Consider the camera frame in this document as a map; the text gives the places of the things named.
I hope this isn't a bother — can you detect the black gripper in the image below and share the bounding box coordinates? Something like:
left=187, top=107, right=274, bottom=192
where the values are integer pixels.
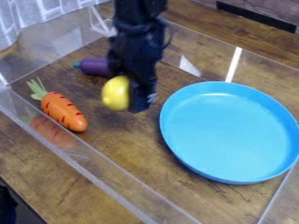
left=107, top=20, right=169, bottom=113

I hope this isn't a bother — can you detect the yellow toy lemon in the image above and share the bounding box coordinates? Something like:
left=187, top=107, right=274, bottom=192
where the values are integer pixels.
left=101, top=75, right=129, bottom=111

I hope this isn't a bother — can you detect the orange toy carrot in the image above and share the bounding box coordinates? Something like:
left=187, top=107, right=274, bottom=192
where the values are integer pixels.
left=27, top=78, right=88, bottom=132

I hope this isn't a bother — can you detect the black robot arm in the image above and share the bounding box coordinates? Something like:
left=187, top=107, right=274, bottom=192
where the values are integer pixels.
left=107, top=0, right=169, bottom=113

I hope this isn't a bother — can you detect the blue round tray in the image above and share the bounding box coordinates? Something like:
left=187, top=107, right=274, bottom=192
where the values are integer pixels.
left=160, top=81, right=299, bottom=185

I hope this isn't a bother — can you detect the purple toy eggplant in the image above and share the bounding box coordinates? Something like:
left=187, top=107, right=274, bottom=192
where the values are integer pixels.
left=73, top=58, right=112, bottom=78

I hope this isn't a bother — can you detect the white curtain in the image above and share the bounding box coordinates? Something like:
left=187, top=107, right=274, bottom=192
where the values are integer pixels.
left=0, top=0, right=109, bottom=52

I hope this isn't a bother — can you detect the clear acrylic enclosure wall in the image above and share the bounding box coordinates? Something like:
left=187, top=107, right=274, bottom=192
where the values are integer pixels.
left=0, top=0, right=299, bottom=224

